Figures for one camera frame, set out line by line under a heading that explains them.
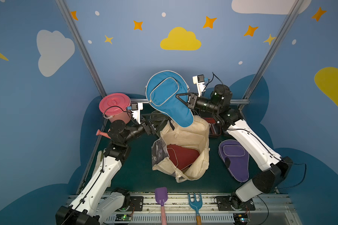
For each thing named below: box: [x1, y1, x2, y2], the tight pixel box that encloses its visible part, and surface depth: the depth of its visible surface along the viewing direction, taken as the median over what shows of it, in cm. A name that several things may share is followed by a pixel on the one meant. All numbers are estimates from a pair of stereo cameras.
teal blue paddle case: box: [145, 70, 194, 128], surface depth 63 cm
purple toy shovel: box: [154, 187, 168, 225], surface depth 78 cm
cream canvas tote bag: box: [151, 115, 211, 184], surface depth 82 cm
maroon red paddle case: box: [166, 143, 200, 172], surface depth 94 cm
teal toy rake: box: [188, 193, 203, 225], surface depth 75 cm
